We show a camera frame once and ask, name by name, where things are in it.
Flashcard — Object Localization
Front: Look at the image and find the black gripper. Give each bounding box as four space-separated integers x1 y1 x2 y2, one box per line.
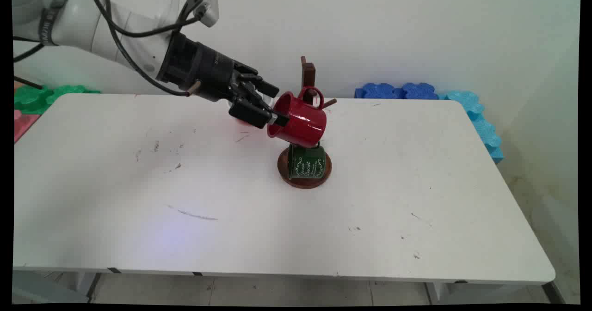
157 33 290 128

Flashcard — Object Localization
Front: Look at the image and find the red enamel mug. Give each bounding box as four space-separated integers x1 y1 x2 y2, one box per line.
267 86 327 149

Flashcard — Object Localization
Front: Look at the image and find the dark wooden mug tree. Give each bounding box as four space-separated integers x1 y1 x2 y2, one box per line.
277 56 337 190

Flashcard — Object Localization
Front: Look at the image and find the green enamel mug white print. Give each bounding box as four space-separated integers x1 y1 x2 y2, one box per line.
287 143 327 181

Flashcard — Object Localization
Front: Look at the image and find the dark blue foam mat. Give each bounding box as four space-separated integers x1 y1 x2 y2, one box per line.
398 82 439 101
355 82 401 100

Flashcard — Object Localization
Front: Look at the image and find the cyan foam mat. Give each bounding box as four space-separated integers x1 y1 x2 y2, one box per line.
439 90 485 118

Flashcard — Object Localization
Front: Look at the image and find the green foam mat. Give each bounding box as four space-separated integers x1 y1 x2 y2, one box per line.
14 85 101 116

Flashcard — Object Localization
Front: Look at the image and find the thin black rod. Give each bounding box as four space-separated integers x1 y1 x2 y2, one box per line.
13 76 43 90

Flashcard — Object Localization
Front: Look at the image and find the light blue foam mat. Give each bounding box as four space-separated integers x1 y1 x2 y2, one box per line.
469 115 505 165

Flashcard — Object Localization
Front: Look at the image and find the pink foam mat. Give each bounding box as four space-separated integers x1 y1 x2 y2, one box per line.
14 110 42 143

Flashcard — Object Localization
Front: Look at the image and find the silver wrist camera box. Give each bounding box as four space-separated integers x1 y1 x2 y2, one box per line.
187 0 219 28

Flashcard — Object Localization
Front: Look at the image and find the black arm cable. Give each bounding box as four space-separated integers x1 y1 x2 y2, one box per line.
103 0 202 97
87 0 204 38

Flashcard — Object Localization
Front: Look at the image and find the black velcro arm strap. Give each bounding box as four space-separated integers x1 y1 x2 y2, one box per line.
38 0 68 47

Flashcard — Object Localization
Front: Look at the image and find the black hanging base cable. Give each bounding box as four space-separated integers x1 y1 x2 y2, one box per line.
13 36 45 63

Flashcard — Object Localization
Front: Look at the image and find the grey table leg frame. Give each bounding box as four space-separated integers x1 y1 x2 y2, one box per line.
12 270 100 305

